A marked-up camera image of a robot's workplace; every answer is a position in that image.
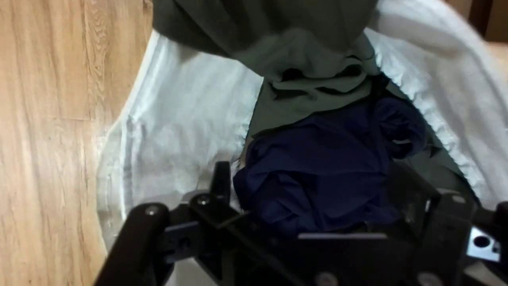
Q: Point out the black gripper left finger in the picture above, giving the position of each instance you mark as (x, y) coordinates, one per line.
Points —
(153, 238)

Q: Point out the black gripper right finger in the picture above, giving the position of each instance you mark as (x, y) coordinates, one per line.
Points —
(423, 232)

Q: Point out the dark navy cloth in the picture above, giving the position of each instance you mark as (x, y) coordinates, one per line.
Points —
(328, 169)

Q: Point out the white laundry bag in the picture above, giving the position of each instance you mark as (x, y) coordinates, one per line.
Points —
(180, 127)

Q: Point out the dark olive cloth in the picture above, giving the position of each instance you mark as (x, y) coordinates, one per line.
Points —
(296, 64)

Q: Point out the light wooden coffee table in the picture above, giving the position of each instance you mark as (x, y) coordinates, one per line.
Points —
(58, 132)

